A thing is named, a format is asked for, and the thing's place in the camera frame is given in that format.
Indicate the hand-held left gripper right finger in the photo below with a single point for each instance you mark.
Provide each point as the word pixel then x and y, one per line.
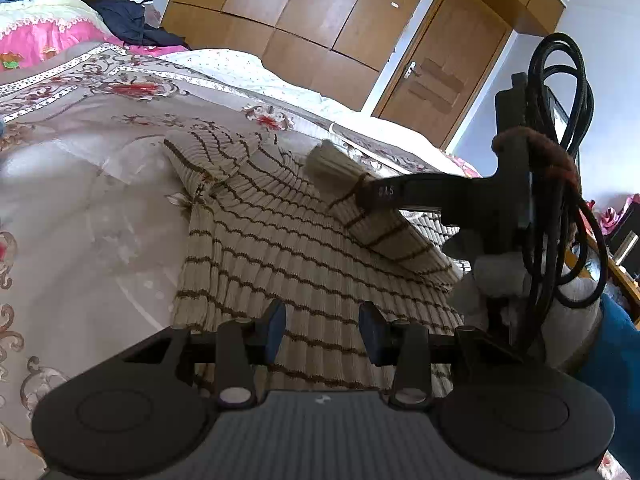
pixel 370 331

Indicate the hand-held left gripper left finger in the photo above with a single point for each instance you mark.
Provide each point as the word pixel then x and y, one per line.
pixel 274 329

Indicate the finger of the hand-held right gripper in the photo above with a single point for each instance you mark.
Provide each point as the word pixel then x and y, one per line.
pixel 395 194

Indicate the beige brown-striped knit sweater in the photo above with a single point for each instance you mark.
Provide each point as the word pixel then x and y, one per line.
pixel 260 240

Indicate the dark navy clothes pile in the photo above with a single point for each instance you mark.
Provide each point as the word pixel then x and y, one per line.
pixel 125 20

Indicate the person's right hand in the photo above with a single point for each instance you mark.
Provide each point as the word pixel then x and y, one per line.
pixel 497 275

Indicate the brown fuzzy band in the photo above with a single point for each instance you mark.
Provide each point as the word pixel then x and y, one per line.
pixel 542 152

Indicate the pink flowered cloth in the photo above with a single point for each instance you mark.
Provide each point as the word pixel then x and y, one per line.
pixel 612 212

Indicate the black box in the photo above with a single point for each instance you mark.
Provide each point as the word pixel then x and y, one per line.
pixel 625 247

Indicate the wooden door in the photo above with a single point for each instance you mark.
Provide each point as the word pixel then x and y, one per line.
pixel 450 60

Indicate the wooden desk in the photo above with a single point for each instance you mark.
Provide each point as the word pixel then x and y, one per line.
pixel 627 285

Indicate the white dotted bed sheet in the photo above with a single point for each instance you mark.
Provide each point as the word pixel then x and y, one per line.
pixel 240 67

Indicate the wooden wardrobe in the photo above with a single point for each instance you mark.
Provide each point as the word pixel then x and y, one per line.
pixel 310 5

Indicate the dark blue cloth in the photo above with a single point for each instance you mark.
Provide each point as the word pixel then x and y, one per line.
pixel 617 375

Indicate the grey floral bedspread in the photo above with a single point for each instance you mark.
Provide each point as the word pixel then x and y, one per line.
pixel 75 210

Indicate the pink floral quilt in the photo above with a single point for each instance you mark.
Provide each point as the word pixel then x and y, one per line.
pixel 45 35

